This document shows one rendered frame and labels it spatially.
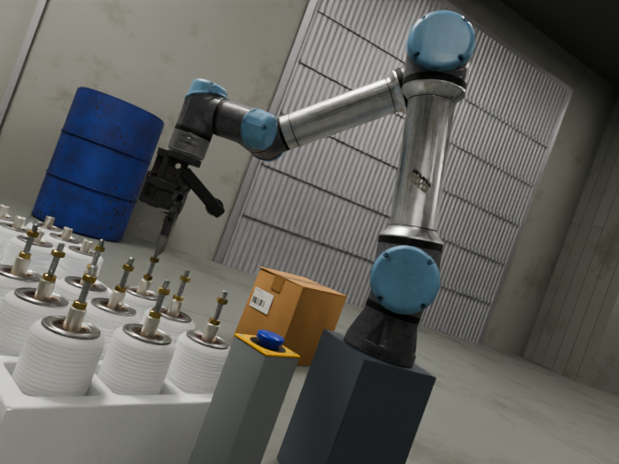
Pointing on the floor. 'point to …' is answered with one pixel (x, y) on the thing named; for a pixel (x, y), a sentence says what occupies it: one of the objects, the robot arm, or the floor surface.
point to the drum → (98, 166)
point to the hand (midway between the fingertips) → (160, 251)
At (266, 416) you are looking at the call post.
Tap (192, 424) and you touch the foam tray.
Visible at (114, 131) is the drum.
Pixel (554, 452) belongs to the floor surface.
